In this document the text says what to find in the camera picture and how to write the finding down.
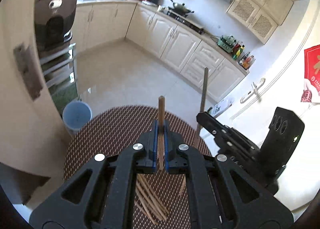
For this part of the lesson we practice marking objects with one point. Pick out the brown rice cooker appliance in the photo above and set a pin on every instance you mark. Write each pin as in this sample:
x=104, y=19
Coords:
x=53, y=20

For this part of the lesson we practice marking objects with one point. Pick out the metal storage rack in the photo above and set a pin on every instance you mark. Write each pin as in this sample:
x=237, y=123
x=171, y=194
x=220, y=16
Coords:
x=60, y=73

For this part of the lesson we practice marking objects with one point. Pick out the yellow green bottle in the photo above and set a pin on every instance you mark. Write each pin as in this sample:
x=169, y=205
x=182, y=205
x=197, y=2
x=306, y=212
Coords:
x=238, y=52

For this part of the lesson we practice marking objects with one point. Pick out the red sauce bottle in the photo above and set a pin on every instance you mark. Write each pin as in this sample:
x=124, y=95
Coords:
x=248, y=62

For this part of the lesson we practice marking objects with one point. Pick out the light blue trash bin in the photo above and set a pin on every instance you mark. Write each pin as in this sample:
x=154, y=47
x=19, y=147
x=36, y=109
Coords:
x=75, y=115

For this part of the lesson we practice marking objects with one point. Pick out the gas stove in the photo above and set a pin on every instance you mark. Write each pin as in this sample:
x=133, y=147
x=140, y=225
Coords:
x=197, y=28

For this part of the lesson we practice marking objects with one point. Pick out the red fu door decoration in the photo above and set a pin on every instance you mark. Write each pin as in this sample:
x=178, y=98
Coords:
x=311, y=75

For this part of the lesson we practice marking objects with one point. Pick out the door strike plate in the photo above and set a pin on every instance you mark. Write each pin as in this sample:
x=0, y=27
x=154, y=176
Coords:
x=28, y=69

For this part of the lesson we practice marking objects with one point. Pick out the green kitchen appliance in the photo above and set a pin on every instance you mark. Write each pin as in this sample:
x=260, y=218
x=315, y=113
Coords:
x=226, y=43

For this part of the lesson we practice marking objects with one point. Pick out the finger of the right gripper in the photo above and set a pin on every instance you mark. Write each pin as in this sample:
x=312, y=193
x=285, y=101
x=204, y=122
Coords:
x=214, y=127

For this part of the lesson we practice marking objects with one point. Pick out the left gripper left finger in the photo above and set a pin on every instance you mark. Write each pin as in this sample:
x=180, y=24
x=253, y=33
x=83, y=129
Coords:
x=101, y=193

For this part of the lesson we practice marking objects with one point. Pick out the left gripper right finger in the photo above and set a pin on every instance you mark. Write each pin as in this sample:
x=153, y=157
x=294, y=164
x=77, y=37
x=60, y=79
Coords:
x=220, y=193

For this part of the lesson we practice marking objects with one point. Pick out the door handle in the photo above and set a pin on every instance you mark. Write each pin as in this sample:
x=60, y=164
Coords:
x=254, y=91

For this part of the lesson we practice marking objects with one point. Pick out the brown dotted round placemat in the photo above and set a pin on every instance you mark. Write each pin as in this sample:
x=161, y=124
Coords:
x=111, y=132

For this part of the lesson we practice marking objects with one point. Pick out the black wok on stove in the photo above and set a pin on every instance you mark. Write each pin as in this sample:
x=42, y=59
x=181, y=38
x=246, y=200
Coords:
x=180, y=8

